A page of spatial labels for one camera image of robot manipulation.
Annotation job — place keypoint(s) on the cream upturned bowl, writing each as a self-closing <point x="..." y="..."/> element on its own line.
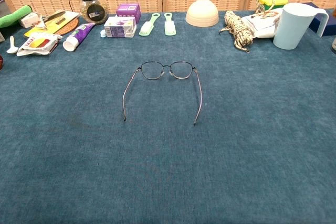
<point x="202" y="12"/>

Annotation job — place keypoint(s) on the white plastic spoon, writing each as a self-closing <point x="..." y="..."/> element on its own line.
<point x="12" y="48"/>

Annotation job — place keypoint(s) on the white printed plastic bag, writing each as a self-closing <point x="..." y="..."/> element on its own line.
<point x="260" y="24"/>

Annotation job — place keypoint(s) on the white snack packet red print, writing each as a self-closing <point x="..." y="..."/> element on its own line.
<point x="36" y="44"/>

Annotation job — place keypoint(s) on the glass jar with black lid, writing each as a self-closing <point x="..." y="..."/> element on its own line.
<point x="93" y="9"/>

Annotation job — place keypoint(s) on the razor on yellow card pack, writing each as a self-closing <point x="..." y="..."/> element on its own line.
<point x="52" y="26"/>

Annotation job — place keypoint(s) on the thin metal frame eyeglasses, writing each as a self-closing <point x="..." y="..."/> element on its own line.
<point x="152" y="70"/>

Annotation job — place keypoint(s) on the purple cardboard box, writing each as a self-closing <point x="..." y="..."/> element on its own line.
<point x="128" y="10"/>

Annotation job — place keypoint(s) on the white carton with purple print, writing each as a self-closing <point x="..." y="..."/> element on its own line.
<point x="119" y="27"/>

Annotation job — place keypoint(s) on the mint green scrub brush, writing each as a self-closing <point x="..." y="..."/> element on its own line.
<point x="145" y="28"/>
<point x="170" y="28"/>

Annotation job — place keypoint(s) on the green microfiber cloth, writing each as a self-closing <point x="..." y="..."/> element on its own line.
<point x="13" y="16"/>

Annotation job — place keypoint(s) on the yellow green lidded box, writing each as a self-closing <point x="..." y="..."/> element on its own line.
<point x="271" y="1"/>

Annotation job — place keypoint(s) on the round woven coaster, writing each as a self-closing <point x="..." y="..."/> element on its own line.
<point x="69" y="27"/>

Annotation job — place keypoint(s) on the small white cardboard box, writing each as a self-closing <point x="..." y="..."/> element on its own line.
<point x="29" y="20"/>

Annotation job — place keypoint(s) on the purple toothpaste tube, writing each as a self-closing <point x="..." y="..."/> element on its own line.
<point x="78" y="33"/>

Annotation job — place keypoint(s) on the pale blue plastic pitcher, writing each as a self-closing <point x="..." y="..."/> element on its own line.
<point x="291" y="27"/>

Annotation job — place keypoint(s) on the dark blue rectangular box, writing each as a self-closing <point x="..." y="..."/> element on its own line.
<point x="329" y="28"/>

